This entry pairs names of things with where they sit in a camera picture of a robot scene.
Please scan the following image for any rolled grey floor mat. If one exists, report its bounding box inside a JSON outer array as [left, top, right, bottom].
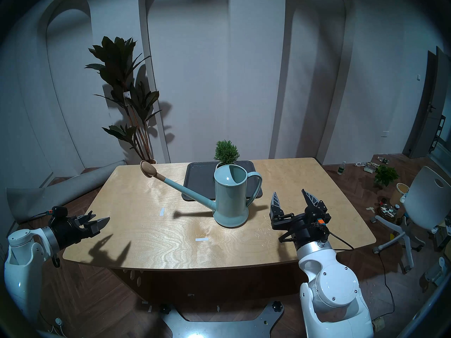
[[6, 160, 126, 223]]

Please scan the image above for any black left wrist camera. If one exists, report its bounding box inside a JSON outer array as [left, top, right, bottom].
[[46, 206, 68, 221]]

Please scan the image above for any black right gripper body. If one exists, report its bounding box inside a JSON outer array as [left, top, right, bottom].
[[271, 209, 319, 249]]

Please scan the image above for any grey open door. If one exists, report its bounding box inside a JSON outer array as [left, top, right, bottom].
[[403, 46, 451, 159]]

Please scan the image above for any dark grey rectangular tray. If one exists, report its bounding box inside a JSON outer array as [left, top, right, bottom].
[[181, 161, 263, 201]]

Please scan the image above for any black metal shelf rack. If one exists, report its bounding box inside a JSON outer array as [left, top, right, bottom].
[[428, 114, 446, 153]]

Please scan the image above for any light blue metal watering can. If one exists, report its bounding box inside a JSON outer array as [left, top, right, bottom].
[[140, 160, 263, 229]]

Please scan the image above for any cream yellow bucket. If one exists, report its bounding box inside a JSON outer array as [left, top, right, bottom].
[[395, 183, 411, 206]]

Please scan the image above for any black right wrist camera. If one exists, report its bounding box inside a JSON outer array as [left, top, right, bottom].
[[309, 209, 332, 237]]

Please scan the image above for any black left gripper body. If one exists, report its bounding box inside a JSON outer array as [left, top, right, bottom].
[[49, 215, 93, 251]]

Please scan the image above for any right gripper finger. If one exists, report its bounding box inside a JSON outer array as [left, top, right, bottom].
[[302, 189, 322, 211], [270, 192, 284, 219]]

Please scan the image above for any white floor device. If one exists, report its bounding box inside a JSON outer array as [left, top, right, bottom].
[[425, 257, 446, 283]]

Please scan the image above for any white swivel office chair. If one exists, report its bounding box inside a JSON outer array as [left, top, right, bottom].
[[370, 166, 451, 273]]

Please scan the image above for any round floor dish with tools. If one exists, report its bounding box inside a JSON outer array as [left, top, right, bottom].
[[376, 204, 399, 218]]

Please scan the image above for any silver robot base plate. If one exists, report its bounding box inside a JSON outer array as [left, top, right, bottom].
[[160, 300, 284, 338]]

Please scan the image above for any tall dark green floor plant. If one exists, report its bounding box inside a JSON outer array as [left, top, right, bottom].
[[85, 36, 162, 164]]

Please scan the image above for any small leafy green floor plant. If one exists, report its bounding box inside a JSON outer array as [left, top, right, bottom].
[[373, 165, 400, 188]]

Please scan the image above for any small conifer in beige pot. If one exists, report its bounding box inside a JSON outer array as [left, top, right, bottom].
[[214, 140, 240, 169]]

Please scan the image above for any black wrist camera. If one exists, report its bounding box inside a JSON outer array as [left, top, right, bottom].
[[309, 209, 332, 237], [46, 206, 68, 221]]

